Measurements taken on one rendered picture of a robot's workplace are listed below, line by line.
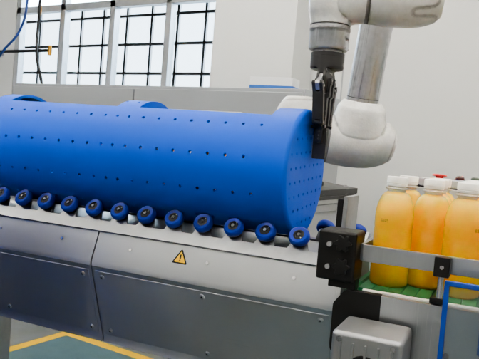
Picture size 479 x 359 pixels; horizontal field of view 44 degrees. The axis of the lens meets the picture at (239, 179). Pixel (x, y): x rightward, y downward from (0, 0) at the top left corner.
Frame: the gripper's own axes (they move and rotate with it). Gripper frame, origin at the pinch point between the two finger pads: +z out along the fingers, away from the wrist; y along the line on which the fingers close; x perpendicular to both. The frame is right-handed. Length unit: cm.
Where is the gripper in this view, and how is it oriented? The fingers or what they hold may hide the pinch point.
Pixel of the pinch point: (320, 143)
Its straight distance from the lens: 136.1
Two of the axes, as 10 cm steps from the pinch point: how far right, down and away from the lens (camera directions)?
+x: -9.1, -0.9, 4.0
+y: 4.1, -0.1, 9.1
